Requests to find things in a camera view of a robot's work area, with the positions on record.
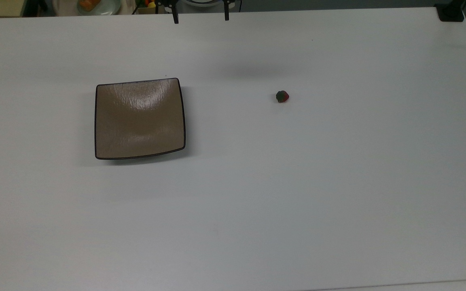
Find square brown ceramic plate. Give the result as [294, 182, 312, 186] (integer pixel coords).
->
[94, 78, 186, 160]

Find black camera stand clamp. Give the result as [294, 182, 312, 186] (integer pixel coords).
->
[434, 0, 466, 22]

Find black Franka gripper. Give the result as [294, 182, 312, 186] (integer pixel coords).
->
[155, 0, 234, 24]

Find bowl with orange fruit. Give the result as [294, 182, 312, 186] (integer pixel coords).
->
[52, 0, 122, 17]

